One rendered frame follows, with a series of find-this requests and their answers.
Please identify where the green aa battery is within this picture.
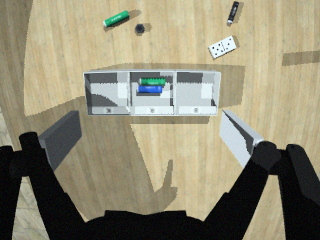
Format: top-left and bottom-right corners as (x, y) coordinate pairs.
(139, 78), (165, 85)
(103, 10), (130, 28)

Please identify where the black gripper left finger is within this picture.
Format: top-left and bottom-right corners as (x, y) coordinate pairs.
(0, 110), (99, 240)

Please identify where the black battery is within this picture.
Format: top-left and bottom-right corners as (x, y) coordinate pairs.
(227, 1), (239, 24)

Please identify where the blue aa battery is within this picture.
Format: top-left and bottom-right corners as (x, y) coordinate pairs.
(136, 86), (162, 93)

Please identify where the white domino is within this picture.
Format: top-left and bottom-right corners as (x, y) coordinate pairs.
(209, 36), (236, 58)

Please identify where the dark grey hex nut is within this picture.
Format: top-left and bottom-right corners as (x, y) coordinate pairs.
(135, 24), (145, 33)

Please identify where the white three-compartment bin rack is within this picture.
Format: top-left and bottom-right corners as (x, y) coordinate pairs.
(83, 69), (221, 116)

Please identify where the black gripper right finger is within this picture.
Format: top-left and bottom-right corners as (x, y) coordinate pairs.
(186, 110), (320, 240)

